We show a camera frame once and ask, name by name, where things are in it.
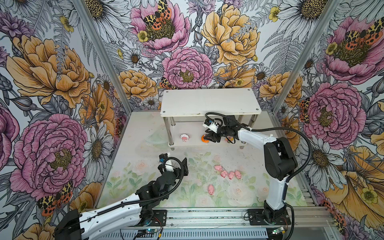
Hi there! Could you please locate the white two-tier shelf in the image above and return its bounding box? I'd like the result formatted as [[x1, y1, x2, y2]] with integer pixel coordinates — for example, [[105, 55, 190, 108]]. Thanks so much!
[[161, 88, 262, 150]]

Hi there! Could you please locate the left aluminium corner post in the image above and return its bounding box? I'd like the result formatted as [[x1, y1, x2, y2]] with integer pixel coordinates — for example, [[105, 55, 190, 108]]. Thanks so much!
[[74, 1, 133, 117]]

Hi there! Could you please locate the right black cable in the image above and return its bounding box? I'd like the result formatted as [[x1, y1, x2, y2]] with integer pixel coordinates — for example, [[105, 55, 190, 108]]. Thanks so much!
[[204, 112, 313, 181]]

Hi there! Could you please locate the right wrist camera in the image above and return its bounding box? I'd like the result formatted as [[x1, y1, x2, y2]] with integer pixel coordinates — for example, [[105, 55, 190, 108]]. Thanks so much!
[[203, 119, 219, 133]]

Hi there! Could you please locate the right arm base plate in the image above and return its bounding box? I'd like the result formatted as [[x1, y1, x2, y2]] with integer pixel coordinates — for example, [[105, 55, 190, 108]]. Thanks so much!
[[247, 208, 291, 226]]

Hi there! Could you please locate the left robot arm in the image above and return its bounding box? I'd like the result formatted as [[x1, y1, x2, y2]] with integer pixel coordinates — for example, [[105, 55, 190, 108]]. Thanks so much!
[[53, 154, 189, 240]]

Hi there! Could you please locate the pink pig toy right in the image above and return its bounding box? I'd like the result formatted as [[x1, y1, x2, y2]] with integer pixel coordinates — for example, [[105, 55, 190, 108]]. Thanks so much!
[[235, 170, 242, 180]]

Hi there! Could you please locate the left black cable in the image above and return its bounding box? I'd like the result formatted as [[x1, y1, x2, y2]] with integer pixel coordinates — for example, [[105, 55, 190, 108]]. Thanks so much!
[[59, 156, 185, 232]]

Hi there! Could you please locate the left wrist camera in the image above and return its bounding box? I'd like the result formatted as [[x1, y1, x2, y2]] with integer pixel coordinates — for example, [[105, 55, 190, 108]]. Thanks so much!
[[158, 153, 174, 174]]

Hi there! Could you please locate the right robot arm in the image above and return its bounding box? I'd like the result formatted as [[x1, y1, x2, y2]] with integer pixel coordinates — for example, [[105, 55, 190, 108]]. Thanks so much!
[[204, 114, 298, 224]]

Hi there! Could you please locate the aluminium corner post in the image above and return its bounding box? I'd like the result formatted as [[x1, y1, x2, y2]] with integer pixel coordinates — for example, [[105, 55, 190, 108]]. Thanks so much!
[[271, 1, 340, 114], [74, 1, 133, 117]]

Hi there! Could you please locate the black cable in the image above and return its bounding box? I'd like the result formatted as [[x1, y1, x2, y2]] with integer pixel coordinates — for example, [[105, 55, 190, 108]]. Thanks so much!
[[204, 112, 313, 181], [59, 156, 185, 232]]

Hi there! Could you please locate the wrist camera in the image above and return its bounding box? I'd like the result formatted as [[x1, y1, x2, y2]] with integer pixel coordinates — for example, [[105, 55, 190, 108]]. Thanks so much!
[[203, 119, 219, 133], [158, 153, 174, 174]]

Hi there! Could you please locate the pink pig toy left pair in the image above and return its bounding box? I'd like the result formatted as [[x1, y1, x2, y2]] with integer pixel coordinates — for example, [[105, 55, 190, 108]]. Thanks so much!
[[220, 170, 228, 178]]

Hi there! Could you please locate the aluminium front rail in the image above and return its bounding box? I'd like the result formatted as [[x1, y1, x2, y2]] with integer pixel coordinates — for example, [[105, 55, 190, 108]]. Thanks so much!
[[78, 206, 334, 229]]

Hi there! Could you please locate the pink bear yellow flower toy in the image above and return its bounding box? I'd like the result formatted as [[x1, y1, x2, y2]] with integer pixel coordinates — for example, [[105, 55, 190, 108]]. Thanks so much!
[[225, 136, 236, 144]]

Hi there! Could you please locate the pink pig toy front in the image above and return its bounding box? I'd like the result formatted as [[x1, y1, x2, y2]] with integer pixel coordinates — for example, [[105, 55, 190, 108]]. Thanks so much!
[[208, 185, 215, 196]]

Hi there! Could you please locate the pink pig toy upper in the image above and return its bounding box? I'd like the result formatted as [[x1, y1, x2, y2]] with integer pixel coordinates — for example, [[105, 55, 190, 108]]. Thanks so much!
[[214, 165, 223, 172]]

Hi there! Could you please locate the right aluminium corner post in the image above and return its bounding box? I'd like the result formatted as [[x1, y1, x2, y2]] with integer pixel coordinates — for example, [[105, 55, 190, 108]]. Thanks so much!
[[271, 1, 340, 114]]

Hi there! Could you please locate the white vented cable duct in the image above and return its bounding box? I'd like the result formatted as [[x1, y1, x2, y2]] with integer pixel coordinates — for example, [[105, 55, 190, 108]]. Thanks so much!
[[101, 228, 268, 240]]

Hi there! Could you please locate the white hooded pink doll toy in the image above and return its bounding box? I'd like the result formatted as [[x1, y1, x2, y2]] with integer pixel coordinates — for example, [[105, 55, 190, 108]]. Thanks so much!
[[180, 134, 190, 142]]

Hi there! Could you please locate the pink pig toy middle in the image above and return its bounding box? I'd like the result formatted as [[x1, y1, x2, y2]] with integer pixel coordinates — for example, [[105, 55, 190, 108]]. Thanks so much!
[[228, 171, 235, 180]]

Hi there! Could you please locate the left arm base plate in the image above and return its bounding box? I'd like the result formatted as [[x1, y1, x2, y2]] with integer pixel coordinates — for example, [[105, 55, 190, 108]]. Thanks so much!
[[140, 209, 168, 227]]

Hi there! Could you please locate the pink bear orange donut toy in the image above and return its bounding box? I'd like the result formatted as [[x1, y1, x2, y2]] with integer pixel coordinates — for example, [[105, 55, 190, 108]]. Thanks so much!
[[201, 135, 210, 144]]

